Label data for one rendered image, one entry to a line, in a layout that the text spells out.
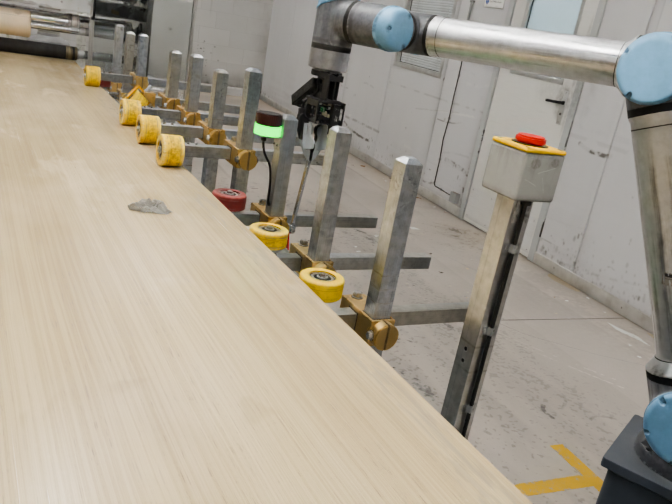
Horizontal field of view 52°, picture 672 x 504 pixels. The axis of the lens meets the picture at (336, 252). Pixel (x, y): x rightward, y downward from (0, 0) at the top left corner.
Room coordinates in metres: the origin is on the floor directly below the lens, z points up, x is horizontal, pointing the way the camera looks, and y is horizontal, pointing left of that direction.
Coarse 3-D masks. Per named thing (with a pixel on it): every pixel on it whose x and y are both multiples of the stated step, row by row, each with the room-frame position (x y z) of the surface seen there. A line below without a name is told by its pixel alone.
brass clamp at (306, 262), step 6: (294, 246) 1.41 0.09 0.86; (300, 246) 1.41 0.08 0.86; (294, 252) 1.40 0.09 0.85; (300, 252) 1.38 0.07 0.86; (306, 252) 1.38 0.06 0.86; (306, 258) 1.35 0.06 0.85; (306, 264) 1.35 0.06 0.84; (312, 264) 1.33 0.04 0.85; (318, 264) 1.33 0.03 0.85; (324, 264) 1.33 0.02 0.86; (330, 264) 1.35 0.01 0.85; (300, 270) 1.36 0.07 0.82
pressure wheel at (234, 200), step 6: (216, 192) 1.54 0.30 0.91; (222, 192) 1.56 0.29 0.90; (228, 192) 1.55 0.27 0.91; (234, 192) 1.58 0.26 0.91; (240, 192) 1.58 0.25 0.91; (222, 198) 1.52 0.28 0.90; (228, 198) 1.52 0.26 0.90; (234, 198) 1.52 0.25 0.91; (240, 198) 1.53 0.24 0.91; (228, 204) 1.52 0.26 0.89; (234, 204) 1.52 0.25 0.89; (240, 204) 1.53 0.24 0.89; (234, 210) 1.52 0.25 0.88; (240, 210) 1.54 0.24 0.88
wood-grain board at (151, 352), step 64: (0, 64) 2.94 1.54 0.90; (64, 64) 3.32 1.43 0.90; (0, 128) 1.80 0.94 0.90; (64, 128) 1.94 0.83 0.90; (128, 128) 2.11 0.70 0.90; (0, 192) 1.27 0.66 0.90; (64, 192) 1.35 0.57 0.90; (128, 192) 1.43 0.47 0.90; (192, 192) 1.52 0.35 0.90; (0, 256) 0.97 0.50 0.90; (64, 256) 1.02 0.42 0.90; (128, 256) 1.07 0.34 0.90; (192, 256) 1.12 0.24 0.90; (256, 256) 1.18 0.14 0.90; (0, 320) 0.78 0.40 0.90; (64, 320) 0.81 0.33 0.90; (128, 320) 0.84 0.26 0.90; (192, 320) 0.87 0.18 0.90; (256, 320) 0.91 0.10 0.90; (320, 320) 0.95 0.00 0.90; (0, 384) 0.64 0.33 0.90; (64, 384) 0.66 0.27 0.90; (128, 384) 0.68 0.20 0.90; (192, 384) 0.71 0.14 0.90; (256, 384) 0.74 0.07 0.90; (320, 384) 0.76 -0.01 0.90; (384, 384) 0.79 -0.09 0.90; (0, 448) 0.54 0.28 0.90; (64, 448) 0.55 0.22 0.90; (128, 448) 0.57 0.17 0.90; (192, 448) 0.59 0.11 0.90; (256, 448) 0.61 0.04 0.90; (320, 448) 0.63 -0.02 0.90; (384, 448) 0.65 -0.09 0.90; (448, 448) 0.67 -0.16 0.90
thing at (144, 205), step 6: (132, 204) 1.31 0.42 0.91; (138, 204) 1.33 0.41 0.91; (144, 204) 1.33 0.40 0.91; (150, 204) 1.34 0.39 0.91; (156, 204) 1.33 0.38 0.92; (162, 204) 1.34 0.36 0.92; (138, 210) 1.31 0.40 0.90; (144, 210) 1.31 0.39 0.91; (150, 210) 1.32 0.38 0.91; (156, 210) 1.32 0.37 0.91; (162, 210) 1.33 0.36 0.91; (168, 210) 1.34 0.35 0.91
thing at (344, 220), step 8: (240, 216) 1.56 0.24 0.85; (248, 216) 1.57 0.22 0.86; (256, 216) 1.58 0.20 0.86; (288, 216) 1.62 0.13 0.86; (304, 216) 1.64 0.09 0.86; (312, 216) 1.66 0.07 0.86; (344, 216) 1.70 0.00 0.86; (352, 216) 1.72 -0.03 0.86; (360, 216) 1.73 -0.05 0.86; (368, 216) 1.75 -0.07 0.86; (248, 224) 1.57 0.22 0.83; (296, 224) 1.63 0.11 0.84; (304, 224) 1.65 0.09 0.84; (312, 224) 1.66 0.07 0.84; (336, 224) 1.69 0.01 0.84; (344, 224) 1.70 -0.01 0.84; (352, 224) 1.72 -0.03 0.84; (360, 224) 1.73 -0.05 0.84; (368, 224) 1.74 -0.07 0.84; (376, 224) 1.75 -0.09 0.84
